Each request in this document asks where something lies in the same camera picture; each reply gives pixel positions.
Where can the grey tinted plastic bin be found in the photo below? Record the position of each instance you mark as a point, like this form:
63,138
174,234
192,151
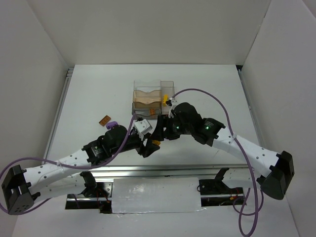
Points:
143,110

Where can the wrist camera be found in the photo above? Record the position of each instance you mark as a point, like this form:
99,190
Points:
172,104
142,127

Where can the clear plastic bin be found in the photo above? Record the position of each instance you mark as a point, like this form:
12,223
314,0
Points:
147,86

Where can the tall clear drawer bin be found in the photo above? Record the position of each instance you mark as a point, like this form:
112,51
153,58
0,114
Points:
167,87

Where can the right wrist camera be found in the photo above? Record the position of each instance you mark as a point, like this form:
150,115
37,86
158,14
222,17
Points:
172,104

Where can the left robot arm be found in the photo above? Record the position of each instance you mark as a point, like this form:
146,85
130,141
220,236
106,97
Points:
22,188

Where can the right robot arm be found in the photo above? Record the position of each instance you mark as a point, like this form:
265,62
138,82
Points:
273,171

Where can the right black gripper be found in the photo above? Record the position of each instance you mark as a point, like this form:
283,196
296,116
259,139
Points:
165,127

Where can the purple lego brick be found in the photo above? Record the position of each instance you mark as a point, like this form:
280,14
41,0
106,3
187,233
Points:
110,125

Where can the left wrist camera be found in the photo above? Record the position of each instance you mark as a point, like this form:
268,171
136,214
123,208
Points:
142,127

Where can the orange lego plate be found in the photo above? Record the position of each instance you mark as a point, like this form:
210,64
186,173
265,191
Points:
104,120

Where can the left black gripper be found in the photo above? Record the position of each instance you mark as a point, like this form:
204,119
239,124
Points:
142,146

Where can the yellow lego brick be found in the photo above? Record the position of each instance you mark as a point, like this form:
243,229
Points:
165,99
156,142

